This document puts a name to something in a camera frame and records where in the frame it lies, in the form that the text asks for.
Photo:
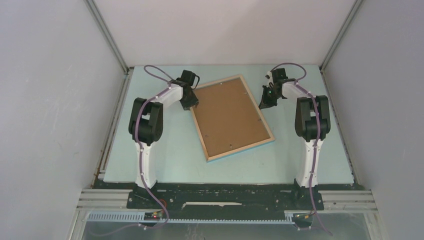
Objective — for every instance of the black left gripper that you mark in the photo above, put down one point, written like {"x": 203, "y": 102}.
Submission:
{"x": 193, "y": 101}

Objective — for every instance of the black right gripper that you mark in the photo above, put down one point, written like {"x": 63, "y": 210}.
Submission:
{"x": 265, "y": 103}

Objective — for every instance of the brown frame backing board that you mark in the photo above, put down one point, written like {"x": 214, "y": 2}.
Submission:
{"x": 230, "y": 117}

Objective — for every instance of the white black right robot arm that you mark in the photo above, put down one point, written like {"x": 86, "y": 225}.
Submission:
{"x": 312, "y": 119}

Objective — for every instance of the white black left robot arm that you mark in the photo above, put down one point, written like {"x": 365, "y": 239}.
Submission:
{"x": 146, "y": 122}

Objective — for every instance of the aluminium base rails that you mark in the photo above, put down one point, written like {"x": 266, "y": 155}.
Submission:
{"x": 337, "y": 198}

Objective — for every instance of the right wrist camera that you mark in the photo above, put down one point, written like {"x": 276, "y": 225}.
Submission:
{"x": 269, "y": 77}

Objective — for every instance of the white cable duct strip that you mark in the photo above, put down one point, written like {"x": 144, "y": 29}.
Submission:
{"x": 141, "y": 217}

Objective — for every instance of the right corner aluminium rail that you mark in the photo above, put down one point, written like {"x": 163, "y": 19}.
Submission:
{"x": 354, "y": 10}

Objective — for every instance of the corner aluminium rail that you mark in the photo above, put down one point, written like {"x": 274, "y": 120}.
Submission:
{"x": 105, "y": 31}
{"x": 354, "y": 10}

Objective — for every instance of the left corner aluminium rail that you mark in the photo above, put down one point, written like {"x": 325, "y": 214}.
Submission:
{"x": 105, "y": 31}

